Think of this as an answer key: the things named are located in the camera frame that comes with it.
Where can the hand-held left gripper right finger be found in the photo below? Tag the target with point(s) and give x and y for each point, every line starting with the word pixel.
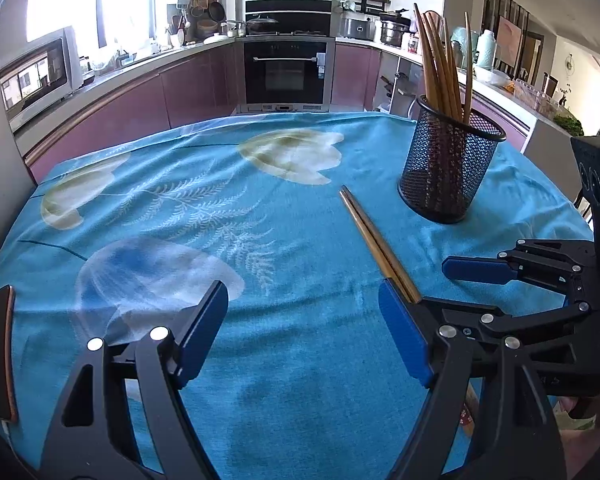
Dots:
pixel 405 330

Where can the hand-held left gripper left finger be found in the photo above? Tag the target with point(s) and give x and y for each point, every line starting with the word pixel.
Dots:
pixel 205 330

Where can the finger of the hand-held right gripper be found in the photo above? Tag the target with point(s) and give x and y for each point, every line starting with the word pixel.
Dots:
pixel 475 269
pixel 555 330

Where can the slender bamboo chopstick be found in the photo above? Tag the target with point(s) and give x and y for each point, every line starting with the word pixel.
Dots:
pixel 385 245
pixel 375 247

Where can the black mesh utensil holder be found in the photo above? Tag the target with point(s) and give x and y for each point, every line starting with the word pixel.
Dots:
pixel 460 170

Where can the bundle of wooden chopsticks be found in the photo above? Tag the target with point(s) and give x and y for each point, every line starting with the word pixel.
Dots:
pixel 432 70

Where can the wooden chair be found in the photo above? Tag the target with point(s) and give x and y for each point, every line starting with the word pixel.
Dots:
pixel 584 209

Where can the white green plastic bag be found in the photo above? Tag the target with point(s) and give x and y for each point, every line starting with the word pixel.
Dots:
pixel 575 420

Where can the blue floral tablecloth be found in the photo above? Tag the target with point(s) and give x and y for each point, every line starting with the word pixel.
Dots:
pixel 280 260

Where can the pink clothing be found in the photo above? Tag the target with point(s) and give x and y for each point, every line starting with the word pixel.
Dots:
pixel 595 455

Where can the white bowl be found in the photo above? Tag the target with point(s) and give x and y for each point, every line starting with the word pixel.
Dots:
pixel 491 76

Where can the mint green thermos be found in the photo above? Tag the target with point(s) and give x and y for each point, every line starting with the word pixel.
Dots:
pixel 485 50

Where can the mint green jug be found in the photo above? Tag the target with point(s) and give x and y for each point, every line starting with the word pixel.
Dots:
pixel 462 45

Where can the purple kitchen cabinets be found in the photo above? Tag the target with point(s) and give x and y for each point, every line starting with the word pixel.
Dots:
pixel 190 85

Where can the steel pressure cooker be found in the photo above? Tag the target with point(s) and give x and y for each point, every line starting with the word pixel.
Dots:
pixel 394 30

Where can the silver rice cooker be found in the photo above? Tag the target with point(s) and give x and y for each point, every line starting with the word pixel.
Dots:
pixel 356 29

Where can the built-in black oven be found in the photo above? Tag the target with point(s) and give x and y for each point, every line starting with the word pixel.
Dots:
pixel 285 70

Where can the silver microwave oven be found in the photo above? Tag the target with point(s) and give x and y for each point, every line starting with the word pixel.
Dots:
pixel 35 80

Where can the black wok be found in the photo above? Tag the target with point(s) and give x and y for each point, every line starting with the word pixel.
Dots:
pixel 261 25

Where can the black range hood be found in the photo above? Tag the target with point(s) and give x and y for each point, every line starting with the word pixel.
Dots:
pixel 287 12

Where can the small wall fan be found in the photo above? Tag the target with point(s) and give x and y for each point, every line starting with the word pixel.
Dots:
pixel 571 63

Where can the framed wall picture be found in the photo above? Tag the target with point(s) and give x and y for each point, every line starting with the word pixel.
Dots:
pixel 510 37

